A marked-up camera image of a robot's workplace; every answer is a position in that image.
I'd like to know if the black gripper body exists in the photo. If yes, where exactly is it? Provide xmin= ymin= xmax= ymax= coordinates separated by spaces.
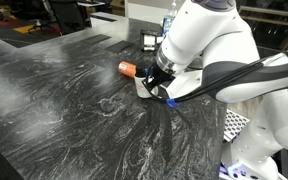
xmin=147 ymin=61 xmax=177 ymax=91

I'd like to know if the white cylindrical cup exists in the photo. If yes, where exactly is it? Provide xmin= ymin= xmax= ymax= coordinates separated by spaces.
xmin=133 ymin=73 xmax=159 ymax=100

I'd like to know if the blue tape wrap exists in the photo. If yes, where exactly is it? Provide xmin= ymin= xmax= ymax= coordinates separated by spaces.
xmin=165 ymin=97 xmax=180 ymax=109

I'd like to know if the orange cylindrical container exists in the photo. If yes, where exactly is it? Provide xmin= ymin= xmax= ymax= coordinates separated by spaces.
xmin=117 ymin=60 xmax=138 ymax=80

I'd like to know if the black box with white label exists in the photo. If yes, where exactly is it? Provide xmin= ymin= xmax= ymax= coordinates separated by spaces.
xmin=139 ymin=28 xmax=163 ymax=52

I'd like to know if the black table grommet plate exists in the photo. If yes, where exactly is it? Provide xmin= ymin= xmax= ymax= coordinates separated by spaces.
xmin=81 ymin=33 xmax=112 ymax=46
xmin=104 ymin=40 xmax=136 ymax=55

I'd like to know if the clear plastic water bottle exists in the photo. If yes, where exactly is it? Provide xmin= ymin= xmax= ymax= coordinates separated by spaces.
xmin=162 ymin=0 xmax=179 ymax=38

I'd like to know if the cardboard box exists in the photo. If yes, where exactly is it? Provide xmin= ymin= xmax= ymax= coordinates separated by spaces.
xmin=110 ymin=0 xmax=127 ymax=17

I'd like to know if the perforated metal plate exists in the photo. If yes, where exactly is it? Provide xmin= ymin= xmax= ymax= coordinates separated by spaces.
xmin=222 ymin=108 xmax=252 ymax=143

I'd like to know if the white desk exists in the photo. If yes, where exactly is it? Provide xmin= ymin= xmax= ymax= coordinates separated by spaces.
xmin=76 ymin=0 xmax=107 ymax=8

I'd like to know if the black office chair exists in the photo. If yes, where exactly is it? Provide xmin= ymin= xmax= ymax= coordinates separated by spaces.
xmin=15 ymin=0 xmax=53 ymax=34
xmin=48 ymin=0 xmax=93 ymax=36

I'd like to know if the yellow floor mat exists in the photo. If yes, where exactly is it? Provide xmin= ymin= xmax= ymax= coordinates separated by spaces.
xmin=12 ymin=24 xmax=42 ymax=35

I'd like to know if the wooden rack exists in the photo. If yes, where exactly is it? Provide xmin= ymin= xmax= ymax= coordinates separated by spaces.
xmin=237 ymin=4 xmax=288 ymax=51

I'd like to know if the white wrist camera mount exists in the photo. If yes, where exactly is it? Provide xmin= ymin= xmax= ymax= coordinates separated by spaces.
xmin=165 ymin=68 xmax=206 ymax=100

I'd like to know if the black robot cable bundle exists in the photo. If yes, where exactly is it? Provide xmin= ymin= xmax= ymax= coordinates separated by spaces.
xmin=141 ymin=49 xmax=288 ymax=104

